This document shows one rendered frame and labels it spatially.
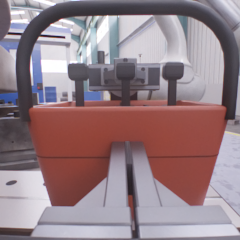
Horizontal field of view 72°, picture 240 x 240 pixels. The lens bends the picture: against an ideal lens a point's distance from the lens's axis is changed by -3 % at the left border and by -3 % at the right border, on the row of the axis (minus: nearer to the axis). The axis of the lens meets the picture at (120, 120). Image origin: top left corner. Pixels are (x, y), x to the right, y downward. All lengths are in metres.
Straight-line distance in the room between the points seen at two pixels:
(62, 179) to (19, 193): 0.12
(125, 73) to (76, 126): 0.08
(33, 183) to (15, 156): 1.11
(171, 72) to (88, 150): 0.12
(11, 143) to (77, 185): 1.13
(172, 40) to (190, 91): 0.15
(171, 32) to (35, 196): 0.49
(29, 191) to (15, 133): 1.01
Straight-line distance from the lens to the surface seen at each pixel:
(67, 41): 5.48
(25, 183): 0.31
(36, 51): 5.57
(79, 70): 0.20
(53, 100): 9.07
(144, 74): 0.29
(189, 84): 0.50
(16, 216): 0.25
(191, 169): 0.18
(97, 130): 0.15
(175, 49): 0.53
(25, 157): 1.40
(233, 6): 0.77
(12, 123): 1.27
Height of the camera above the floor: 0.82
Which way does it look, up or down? 9 degrees down
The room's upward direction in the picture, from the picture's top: 1 degrees counter-clockwise
